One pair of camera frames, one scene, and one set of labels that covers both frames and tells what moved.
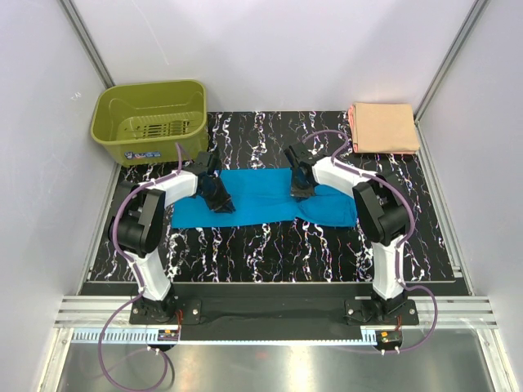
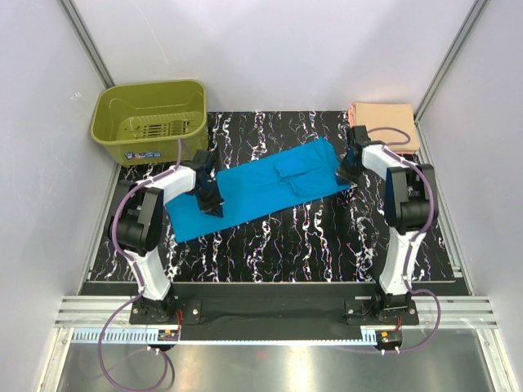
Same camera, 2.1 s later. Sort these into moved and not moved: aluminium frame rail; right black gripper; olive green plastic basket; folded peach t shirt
Moved: right black gripper
Not moved: olive green plastic basket; aluminium frame rail; folded peach t shirt
